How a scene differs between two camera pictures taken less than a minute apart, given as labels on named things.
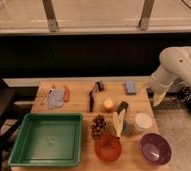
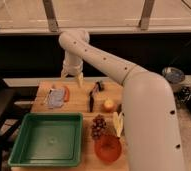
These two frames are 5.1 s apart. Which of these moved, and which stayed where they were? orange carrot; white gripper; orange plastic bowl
Moved: white gripper
Stayed: orange plastic bowl; orange carrot
